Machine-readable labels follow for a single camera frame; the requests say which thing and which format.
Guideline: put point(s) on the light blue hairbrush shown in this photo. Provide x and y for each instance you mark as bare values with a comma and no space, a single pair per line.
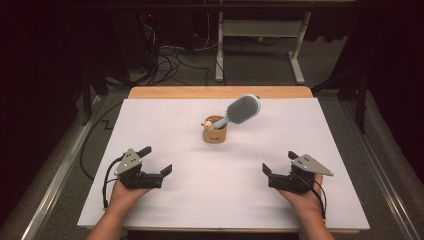
241,110

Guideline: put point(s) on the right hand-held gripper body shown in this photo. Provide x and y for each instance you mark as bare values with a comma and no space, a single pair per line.
296,181

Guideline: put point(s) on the white table sheet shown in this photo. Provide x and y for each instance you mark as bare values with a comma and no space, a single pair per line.
150,116

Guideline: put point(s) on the aluminium floor rail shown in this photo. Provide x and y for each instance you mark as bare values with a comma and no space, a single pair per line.
383,186
56,180

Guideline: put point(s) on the black metal stand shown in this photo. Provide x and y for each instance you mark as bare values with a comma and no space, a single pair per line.
361,106
87,100

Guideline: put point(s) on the person's right hand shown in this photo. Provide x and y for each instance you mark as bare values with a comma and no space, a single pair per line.
308,203

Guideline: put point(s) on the person's left hand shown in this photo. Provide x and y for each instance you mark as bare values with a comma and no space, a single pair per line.
121,198

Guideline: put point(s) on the white metal desk frame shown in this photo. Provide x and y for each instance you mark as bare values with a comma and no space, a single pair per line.
263,28

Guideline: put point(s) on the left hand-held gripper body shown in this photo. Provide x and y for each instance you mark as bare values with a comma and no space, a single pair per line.
130,163

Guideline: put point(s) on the small cream animal figurine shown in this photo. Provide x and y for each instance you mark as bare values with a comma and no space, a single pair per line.
208,125

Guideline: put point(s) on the small wooden cup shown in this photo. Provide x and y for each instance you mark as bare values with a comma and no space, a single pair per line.
215,136

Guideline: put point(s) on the dark computer tower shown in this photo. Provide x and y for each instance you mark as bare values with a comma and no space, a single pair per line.
133,43

